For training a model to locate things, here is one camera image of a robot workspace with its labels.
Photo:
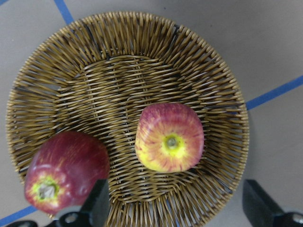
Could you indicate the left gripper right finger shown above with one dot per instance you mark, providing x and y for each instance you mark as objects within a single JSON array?
[{"x": 262, "y": 211}]

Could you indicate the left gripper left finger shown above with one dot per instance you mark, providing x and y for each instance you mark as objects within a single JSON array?
[{"x": 93, "y": 213}]

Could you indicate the red yellow striped apple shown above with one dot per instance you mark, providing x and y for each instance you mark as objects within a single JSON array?
[{"x": 169, "y": 138}]

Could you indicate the dark red apple in basket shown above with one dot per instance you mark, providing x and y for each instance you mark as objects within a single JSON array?
[{"x": 64, "y": 170}]

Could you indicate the woven wicker basket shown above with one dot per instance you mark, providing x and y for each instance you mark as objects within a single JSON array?
[{"x": 97, "y": 74}]

